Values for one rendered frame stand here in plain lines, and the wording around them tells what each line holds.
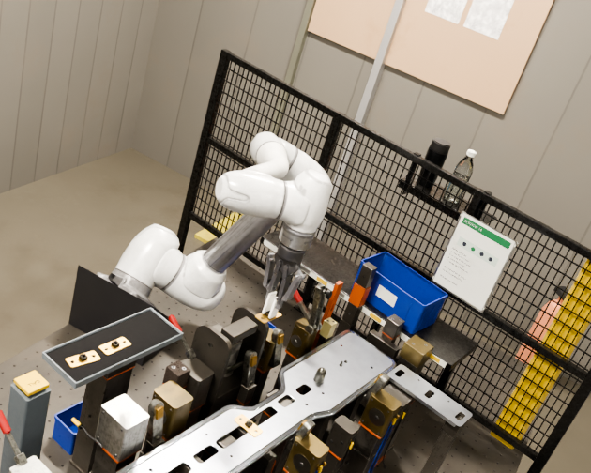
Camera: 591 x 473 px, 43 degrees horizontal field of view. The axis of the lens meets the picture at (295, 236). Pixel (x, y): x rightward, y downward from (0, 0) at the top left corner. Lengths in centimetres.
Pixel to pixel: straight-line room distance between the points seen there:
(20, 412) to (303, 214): 84
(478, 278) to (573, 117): 187
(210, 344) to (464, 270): 105
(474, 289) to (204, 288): 98
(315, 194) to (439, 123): 278
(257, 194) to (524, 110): 282
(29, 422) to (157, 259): 93
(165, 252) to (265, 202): 90
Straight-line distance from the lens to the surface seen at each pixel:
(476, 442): 299
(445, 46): 455
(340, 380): 246
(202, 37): 530
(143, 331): 216
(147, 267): 272
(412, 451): 281
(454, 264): 282
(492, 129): 458
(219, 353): 218
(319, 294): 245
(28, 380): 197
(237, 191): 189
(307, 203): 193
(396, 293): 274
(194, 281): 275
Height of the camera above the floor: 250
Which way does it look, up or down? 28 degrees down
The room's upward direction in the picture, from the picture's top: 18 degrees clockwise
